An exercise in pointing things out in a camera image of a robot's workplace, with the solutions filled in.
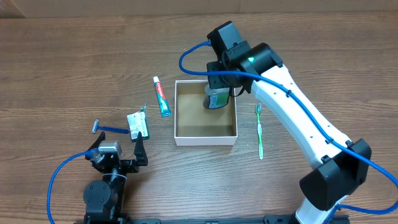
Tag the white cardboard box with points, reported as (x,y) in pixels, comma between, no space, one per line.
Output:
(195,125)

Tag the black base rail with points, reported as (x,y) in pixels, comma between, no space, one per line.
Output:
(267,219)

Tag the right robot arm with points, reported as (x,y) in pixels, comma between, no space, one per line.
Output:
(339,165)

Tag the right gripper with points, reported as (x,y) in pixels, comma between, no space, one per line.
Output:
(216,80)

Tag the green Dettol soap bar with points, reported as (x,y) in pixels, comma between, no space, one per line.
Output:
(138,124)

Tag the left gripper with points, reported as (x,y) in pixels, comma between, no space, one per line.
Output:
(125,165)

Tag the blue disposable razor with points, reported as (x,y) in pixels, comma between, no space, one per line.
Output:
(96,127)

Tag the green toothbrush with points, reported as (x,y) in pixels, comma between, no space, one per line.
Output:
(259,130)

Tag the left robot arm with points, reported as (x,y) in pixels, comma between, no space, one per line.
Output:
(104,198)

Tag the blue foam soap bottle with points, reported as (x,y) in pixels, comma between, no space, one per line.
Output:
(215,98)

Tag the Colgate toothpaste tube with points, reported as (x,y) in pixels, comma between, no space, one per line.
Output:
(163,104)

